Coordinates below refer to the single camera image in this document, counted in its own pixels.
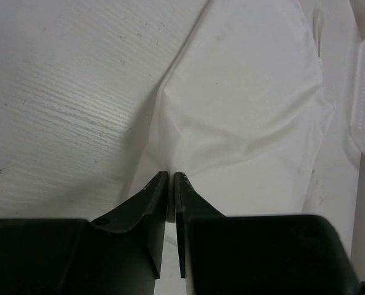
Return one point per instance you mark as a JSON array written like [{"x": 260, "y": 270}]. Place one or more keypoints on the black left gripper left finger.
[{"x": 119, "y": 252}]

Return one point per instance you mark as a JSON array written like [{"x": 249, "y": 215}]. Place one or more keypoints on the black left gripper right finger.
[{"x": 281, "y": 254}]

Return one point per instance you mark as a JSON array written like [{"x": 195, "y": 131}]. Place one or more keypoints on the white tank top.
[{"x": 242, "y": 111}]

